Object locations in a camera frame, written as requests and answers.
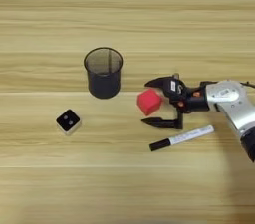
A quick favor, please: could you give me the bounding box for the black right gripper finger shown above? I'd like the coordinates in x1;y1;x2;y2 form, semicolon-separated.
140;108;185;131
143;76;167;91

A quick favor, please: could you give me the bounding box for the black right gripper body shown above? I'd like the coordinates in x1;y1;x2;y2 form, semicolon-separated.
171;73;211;114

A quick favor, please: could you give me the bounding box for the red cube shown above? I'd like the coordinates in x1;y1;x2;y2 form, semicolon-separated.
136;88;164;117

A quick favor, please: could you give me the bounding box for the small black and white cube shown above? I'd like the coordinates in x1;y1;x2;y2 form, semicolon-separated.
55;109;83;136

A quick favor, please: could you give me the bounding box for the white marker black cap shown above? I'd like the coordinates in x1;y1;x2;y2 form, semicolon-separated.
148;124;215;152

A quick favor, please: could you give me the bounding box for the black mesh pen cup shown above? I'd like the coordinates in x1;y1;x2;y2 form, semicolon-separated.
83;47;125;100

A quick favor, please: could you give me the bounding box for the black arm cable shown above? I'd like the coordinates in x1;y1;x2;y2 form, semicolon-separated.
240;81;255;89

